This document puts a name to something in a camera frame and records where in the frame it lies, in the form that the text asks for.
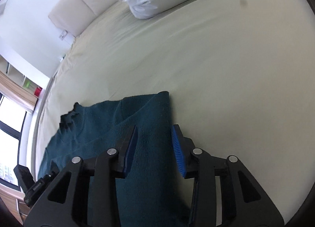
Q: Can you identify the dark green sweater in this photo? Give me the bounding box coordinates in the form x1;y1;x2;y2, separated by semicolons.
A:
37;90;198;227

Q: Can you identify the black framed window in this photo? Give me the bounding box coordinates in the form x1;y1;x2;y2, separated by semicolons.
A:
0;95;26;190

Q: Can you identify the beige bed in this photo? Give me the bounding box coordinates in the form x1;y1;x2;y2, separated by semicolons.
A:
36;0;314;221

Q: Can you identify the red storage box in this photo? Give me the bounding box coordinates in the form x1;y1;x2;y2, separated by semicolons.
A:
34;86;42;97

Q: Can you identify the beige curtain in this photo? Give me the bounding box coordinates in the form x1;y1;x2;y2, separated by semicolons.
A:
0;72;38;113

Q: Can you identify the green container on shelf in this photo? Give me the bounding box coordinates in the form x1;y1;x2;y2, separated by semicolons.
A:
23;80;31;88

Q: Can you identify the beige padded headboard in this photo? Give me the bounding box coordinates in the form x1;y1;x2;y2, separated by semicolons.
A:
48;0;116;37

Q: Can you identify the white wall shelf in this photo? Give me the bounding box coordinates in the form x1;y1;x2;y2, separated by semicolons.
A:
0;56;40;94

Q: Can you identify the wall switch panel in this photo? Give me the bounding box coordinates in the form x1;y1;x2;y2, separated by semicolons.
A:
59;30;68;40

